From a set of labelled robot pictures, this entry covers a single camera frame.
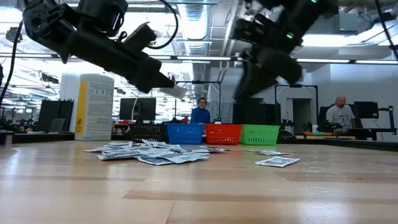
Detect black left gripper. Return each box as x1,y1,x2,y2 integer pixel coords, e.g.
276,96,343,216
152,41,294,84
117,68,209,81
66,30,175,93

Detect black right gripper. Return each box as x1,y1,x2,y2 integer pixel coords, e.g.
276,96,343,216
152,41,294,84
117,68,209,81
231,14,304,100

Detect blue print antiseptic packet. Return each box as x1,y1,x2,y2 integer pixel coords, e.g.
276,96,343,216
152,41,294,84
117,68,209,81
161,144,189,153
160,151,210,164
83,146,109,154
141,139,175,149
101,149,146,159
107,141,134,149
96,154,125,161
159,84,188,101
136,154,175,166

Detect black equipment cabinet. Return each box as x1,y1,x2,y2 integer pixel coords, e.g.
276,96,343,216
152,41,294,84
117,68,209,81
232,102,282,125

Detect black plastic basket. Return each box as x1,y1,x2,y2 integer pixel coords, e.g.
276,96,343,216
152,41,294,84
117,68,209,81
130,123,169,143

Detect person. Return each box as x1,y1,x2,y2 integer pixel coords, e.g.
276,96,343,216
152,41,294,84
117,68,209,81
325,95,356,133
189,97,212,124

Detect green plastic basket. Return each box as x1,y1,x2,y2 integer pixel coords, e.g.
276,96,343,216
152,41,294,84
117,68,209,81
238,124,281,146

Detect blue plastic basket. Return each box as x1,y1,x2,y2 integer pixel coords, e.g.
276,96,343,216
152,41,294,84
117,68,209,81
166,123,205,145

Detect red plastic basket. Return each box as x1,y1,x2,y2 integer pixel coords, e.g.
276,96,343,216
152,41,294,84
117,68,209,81
205,123,243,146

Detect white wipes canister yellow label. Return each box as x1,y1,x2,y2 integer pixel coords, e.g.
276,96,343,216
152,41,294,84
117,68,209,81
74,73,115,142

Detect orange and green bar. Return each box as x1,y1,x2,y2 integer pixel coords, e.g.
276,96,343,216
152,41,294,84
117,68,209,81
303,131,333,137

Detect long ceiling light strip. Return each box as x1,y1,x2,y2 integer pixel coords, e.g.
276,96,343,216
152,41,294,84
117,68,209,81
297,58,398,65

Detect black upright panel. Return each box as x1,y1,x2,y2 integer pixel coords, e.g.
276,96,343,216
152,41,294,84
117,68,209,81
36,99,75,133

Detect black clamp stand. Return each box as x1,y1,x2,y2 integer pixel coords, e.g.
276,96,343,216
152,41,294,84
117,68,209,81
378,105,398,135

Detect small grey container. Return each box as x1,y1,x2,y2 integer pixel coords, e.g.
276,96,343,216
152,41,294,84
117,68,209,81
0,130,15,146

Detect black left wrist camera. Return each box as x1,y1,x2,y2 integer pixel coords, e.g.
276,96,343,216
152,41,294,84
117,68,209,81
123,22,158,50

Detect black left wrist camera cable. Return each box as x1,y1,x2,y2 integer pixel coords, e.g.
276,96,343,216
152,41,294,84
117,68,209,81
147,0,180,50

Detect silver corrugated ceiling duct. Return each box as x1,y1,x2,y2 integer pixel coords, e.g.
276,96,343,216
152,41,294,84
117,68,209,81
176,0,213,100

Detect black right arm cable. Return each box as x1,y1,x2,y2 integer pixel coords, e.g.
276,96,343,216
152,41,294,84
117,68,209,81
374,0,398,60

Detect black hanging cable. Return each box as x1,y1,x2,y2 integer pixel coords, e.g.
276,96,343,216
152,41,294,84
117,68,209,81
0,20,25,106

